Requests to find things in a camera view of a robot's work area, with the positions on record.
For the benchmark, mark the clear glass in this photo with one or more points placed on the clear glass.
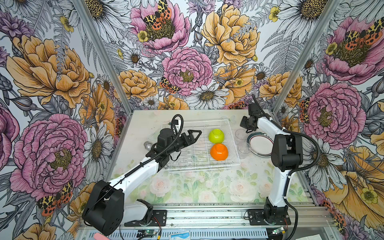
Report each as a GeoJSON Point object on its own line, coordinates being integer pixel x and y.
{"type": "Point", "coordinates": [244, 148]}
{"type": "Point", "coordinates": [241, 136]}

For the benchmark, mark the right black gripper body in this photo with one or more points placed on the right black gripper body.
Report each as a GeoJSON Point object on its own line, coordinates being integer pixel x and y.
{"type": "Point", "coordinates": [245, 122]}

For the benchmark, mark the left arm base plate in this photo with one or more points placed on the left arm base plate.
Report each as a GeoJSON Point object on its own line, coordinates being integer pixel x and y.
{"type": "Point", "coordinates": [158, 218]}

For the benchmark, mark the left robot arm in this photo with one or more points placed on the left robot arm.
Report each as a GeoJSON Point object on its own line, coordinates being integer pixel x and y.
{"type": "Point", "coordinates": [106, 209]}

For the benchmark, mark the pink wooden plate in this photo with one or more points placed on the pink wooden plate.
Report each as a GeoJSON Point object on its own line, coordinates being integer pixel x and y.
{"type": "Point", "coordinates": [260, 144]}

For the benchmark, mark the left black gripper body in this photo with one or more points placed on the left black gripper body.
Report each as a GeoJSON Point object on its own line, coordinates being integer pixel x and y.
{"type": "Point", "coordinates": [179, 145]}

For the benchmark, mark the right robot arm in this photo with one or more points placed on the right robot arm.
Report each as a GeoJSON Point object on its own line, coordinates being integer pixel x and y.
{"type": "Point", "coordinates": [286, 155]}

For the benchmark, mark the grey metal cylinder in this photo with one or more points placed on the grey metal cylinder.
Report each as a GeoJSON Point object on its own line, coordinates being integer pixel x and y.
{"type": "Point", "coordinates": [148, 145]}

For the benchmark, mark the orange bowl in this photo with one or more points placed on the orange bowl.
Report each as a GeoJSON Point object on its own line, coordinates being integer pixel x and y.
{"type": "Point", "coordinates": [219, 152]}

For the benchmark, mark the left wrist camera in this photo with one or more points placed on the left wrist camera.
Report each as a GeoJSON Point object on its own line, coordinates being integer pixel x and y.
{"type": "Point", "coordinates": [175, 125]}

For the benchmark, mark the aluminium frame rail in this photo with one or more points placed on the aluminium frame rail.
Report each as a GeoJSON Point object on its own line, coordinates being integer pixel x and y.
{"type": "Point", "coordinates": [220, 222]}

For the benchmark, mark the white wire dish rack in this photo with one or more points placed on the white wire dish rack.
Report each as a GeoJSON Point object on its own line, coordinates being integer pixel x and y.
{"type": "Point", "coordinates": [197, 156]}

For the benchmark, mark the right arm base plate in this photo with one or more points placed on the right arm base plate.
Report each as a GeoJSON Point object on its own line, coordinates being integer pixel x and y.
{"type": "Point", "coordinates": [257, 217]}

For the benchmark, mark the small circuit board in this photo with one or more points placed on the small circuit board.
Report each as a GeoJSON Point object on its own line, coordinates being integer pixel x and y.
{"type": "Point", "coordinates": [146, 233]}

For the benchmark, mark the pink object front edge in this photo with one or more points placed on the pink object front edge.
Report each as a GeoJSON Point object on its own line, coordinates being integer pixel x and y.
{"type": "Point", "coordinates": [98, 236]}

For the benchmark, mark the lime green bowl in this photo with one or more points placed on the lime green bowl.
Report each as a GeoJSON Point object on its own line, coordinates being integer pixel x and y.
{"type": "Point", "coordinates": [216, 136]}

